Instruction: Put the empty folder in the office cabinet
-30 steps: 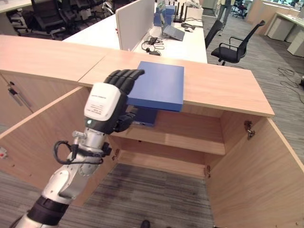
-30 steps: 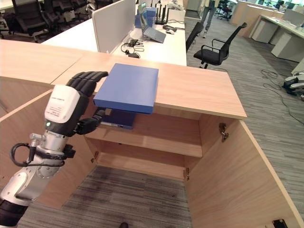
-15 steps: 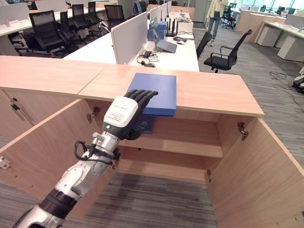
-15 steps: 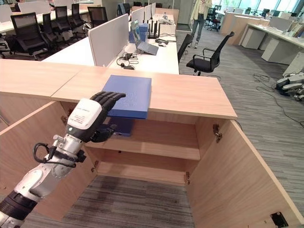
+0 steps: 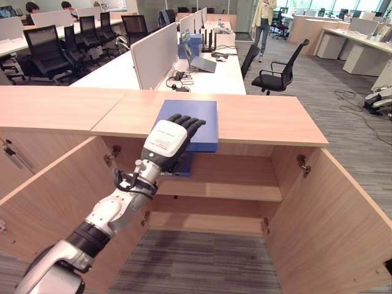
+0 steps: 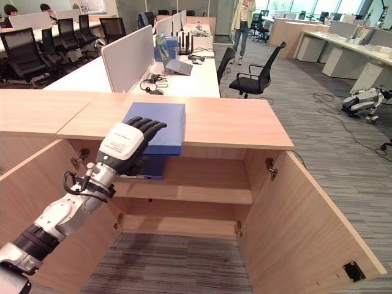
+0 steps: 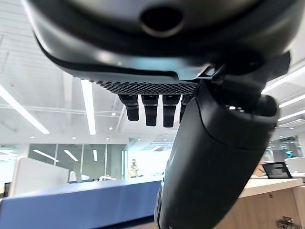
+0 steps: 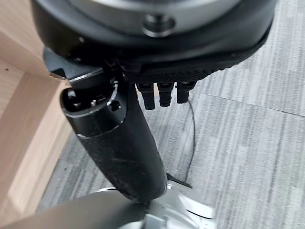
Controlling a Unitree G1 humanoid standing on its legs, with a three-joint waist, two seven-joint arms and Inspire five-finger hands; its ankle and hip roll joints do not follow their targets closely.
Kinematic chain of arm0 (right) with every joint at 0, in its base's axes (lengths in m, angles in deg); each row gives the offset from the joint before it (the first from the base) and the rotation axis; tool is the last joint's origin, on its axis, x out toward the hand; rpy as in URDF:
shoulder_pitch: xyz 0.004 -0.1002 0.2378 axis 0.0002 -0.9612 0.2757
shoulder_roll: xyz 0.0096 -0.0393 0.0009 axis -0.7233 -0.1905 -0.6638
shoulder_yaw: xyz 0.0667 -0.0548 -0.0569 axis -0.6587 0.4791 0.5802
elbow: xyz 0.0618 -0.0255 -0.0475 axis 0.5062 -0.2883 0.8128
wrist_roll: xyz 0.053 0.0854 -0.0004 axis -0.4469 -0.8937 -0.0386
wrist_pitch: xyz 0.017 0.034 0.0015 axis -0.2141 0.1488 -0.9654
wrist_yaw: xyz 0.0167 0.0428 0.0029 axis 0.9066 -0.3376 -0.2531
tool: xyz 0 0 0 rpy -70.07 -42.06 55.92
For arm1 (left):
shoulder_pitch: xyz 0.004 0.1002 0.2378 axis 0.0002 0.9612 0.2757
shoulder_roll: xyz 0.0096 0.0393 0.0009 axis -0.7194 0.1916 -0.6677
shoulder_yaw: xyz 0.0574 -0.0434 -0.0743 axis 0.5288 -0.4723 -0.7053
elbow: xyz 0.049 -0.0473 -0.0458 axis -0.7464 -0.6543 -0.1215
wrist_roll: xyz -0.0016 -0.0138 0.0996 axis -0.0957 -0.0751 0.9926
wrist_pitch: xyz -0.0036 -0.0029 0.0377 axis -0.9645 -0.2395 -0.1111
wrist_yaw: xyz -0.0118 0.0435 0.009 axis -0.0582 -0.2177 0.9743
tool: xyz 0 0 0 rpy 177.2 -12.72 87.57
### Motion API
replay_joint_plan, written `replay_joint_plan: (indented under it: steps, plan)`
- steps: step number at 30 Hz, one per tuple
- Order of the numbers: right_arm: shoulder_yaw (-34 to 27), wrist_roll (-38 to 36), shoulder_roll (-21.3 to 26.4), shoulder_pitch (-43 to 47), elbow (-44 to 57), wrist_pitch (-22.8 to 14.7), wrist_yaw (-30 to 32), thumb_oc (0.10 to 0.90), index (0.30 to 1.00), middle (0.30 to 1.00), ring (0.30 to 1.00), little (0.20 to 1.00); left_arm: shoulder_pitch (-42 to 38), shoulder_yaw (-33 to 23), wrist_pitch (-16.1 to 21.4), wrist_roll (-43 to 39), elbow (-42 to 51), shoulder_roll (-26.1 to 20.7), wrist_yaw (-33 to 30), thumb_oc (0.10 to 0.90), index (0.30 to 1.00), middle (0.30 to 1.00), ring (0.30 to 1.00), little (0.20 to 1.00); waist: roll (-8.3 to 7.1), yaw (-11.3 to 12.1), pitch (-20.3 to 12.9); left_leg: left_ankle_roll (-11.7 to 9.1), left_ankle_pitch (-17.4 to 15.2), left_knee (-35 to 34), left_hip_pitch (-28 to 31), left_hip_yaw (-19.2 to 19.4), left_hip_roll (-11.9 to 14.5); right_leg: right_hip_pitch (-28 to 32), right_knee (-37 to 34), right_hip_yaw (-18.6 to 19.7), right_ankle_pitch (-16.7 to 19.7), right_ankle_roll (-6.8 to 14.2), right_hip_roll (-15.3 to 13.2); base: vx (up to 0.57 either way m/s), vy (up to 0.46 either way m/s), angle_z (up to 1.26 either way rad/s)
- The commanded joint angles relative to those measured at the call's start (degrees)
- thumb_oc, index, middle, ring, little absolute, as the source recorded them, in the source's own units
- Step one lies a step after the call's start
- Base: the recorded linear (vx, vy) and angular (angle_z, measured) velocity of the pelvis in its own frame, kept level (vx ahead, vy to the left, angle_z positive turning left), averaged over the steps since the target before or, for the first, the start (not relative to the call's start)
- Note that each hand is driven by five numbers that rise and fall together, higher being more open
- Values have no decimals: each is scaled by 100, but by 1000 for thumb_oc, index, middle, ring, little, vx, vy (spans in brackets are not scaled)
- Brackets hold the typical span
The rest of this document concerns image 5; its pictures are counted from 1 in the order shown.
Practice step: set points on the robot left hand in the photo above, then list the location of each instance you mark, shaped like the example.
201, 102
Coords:
168, 136

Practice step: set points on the blue folder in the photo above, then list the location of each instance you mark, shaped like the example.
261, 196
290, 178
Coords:
191, 111

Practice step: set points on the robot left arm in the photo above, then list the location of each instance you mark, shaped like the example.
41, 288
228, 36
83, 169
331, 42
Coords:
104, 211

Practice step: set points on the long white office desk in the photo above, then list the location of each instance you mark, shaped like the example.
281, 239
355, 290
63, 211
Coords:
220, 79

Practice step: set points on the wooden cabinet shelf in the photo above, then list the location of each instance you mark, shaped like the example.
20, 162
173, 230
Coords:
229, 190

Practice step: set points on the open wooden office cabinet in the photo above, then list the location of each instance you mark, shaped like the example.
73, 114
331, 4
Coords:
263, 118

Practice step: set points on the black mesh office chair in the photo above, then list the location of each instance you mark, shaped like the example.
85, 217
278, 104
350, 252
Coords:
275, 79

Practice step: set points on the wooden cabinet door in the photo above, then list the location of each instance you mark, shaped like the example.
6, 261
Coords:
61, 199
330, 220

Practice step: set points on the metal door hinge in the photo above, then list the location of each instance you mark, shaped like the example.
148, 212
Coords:
303, 165
111, 154
145, 218
266, 226

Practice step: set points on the open grey laptop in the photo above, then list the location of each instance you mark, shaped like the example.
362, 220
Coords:
202, 62

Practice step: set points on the large white desk partition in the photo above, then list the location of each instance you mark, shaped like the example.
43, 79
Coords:
153, 55

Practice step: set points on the blue box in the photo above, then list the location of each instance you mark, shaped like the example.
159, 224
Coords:
193, 46

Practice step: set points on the black router with antennas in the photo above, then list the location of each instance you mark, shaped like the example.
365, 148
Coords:
209, 46

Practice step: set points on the small white desk partition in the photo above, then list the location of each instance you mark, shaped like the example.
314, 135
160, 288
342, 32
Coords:
187, 24

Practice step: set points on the white box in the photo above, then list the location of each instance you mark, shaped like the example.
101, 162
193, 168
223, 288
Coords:
225, 36

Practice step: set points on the standing person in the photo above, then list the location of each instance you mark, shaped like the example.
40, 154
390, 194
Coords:
264, 18

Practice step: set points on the seated person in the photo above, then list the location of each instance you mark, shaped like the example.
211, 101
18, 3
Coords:
69, 7
31, 12

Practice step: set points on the white desk with pedestals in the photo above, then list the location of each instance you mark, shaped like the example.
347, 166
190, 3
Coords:
364, 55

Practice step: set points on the grey quadruped robot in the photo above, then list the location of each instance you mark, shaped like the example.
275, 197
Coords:
379, 99

